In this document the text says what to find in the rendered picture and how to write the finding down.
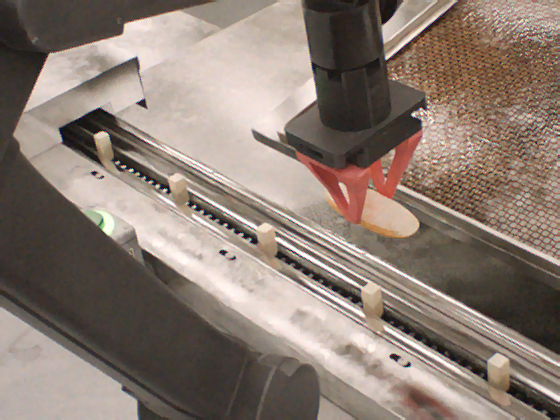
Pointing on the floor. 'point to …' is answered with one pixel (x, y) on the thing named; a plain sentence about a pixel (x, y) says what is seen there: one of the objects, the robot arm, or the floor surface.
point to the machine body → (162, 36)
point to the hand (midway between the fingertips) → (368, 201)
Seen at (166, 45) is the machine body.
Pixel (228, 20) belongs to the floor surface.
